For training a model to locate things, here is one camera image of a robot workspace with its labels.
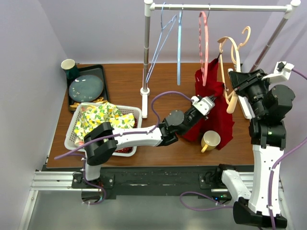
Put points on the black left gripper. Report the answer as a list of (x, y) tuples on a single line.
[(212, 97)]

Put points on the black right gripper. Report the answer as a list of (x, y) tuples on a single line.
[(240, 79)]

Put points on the plain red garment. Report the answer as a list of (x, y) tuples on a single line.
[(218, 119)]

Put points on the pink plastic hanger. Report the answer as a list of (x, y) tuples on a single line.
[(204, 45)]

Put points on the light blue plastic hanger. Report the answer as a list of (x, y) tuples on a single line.
[(179, 37)]

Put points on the blue wire hanger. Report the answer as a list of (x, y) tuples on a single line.
[(164, 34)]

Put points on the yellow lemon print garment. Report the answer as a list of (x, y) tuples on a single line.
[(94, 115)]

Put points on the pastel floral skirt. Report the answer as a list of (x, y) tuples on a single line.
[(78, 143)]

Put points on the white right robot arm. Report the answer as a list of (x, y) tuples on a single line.
[(260, 207)]

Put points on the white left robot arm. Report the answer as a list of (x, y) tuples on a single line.
[(104, 140)]

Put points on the yellow mug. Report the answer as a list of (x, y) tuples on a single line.
[(210, 140)]

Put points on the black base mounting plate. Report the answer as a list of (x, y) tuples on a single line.
[(154, 181)]

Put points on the silver white clothes rack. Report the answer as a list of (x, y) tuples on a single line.
[(150, 6)]

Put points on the black tray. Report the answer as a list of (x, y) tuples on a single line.
[(97, 70)]

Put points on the teal ceramic plate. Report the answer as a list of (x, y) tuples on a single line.
[(86, 88)]

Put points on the gold cutlery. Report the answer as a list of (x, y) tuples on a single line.
[(99, 100)]

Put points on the dark green cup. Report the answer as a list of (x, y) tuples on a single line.
[(70, 69)]

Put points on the white plastic mesh basket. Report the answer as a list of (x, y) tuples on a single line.
[(71, 136)]

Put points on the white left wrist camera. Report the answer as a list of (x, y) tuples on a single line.
[(203, 104)]

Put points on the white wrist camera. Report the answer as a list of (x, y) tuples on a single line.
[(280, 74), (203, 104)]

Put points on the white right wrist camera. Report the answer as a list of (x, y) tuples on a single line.
[(280, 74)]

